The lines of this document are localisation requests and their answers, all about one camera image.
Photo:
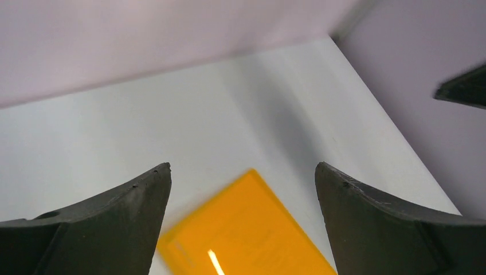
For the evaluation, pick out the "yellow plastic folder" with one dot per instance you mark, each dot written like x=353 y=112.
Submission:
x=244 y=229

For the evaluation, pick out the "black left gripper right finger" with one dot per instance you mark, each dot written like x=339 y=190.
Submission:
x=373 y=232

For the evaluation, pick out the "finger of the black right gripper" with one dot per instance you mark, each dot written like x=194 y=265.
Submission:
x=467 y=88

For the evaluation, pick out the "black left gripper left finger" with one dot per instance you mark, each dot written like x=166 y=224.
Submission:
x=114 y=232

